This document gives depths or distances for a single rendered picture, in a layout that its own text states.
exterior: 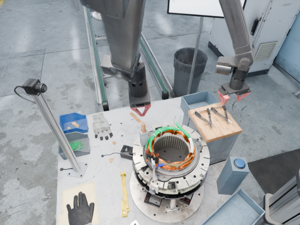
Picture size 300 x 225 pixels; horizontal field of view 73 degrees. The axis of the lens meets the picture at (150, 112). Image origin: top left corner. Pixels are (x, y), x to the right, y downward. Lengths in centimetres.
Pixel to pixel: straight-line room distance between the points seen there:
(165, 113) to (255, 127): 143
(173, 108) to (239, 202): 80
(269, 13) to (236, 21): 210
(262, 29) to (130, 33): 266
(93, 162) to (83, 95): 172
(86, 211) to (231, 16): 101
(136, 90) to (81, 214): 70
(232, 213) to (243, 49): 60
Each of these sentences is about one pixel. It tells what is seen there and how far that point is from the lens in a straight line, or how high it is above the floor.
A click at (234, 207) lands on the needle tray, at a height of 102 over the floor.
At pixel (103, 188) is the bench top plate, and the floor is 78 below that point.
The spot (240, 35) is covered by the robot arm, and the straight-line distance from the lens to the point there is 80.
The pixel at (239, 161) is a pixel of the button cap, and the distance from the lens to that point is 98.
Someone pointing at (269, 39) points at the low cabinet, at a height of 59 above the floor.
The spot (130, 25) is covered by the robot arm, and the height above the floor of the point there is 171.
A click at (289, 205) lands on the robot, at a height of 107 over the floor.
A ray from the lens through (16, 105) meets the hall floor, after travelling 310.
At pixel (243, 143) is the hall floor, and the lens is 244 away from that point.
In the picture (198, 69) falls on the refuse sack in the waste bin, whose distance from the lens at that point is 239.
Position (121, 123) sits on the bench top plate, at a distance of 138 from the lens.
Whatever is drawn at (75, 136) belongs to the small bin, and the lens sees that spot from 134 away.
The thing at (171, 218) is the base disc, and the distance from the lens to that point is 107.
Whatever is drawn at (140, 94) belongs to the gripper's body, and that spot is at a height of 141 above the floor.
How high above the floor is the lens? 183
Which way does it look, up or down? 47 degrees down
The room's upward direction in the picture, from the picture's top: straight up
